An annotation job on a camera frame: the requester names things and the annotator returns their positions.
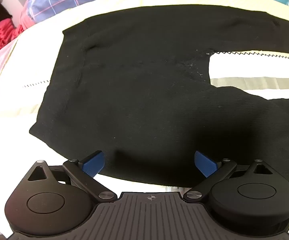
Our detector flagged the yellow and white blanket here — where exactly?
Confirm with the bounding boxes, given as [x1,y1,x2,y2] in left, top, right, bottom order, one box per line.
[0,0,289,220]

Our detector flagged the red folded cloth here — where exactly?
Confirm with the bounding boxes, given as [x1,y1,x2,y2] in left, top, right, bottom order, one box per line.
[0,17,19,61]

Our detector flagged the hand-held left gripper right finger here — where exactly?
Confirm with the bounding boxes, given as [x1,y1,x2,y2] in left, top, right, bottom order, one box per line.
[183,151,274,202]

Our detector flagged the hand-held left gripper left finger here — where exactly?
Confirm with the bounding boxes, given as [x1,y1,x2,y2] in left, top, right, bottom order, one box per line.
[28,150,117,203]

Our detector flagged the black pants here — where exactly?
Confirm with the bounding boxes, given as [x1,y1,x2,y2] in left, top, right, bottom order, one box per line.
[29,4,289,188]

